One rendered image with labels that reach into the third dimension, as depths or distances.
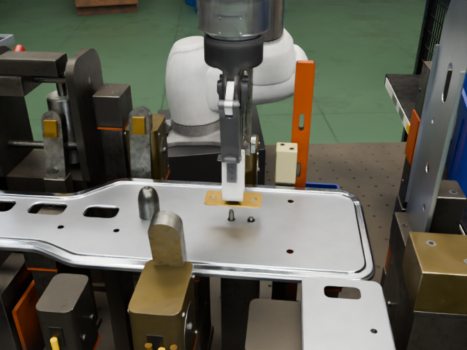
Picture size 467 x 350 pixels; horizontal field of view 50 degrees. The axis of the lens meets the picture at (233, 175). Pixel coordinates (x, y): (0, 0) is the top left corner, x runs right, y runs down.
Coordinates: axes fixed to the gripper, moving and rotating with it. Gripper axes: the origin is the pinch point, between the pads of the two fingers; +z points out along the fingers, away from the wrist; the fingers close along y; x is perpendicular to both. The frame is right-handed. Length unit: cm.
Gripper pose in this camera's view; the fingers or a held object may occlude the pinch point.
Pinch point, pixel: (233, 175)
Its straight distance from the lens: 72.6
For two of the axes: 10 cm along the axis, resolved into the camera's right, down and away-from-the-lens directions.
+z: 0.0, 8.7, 4.9
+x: 9.9, 0.5, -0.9
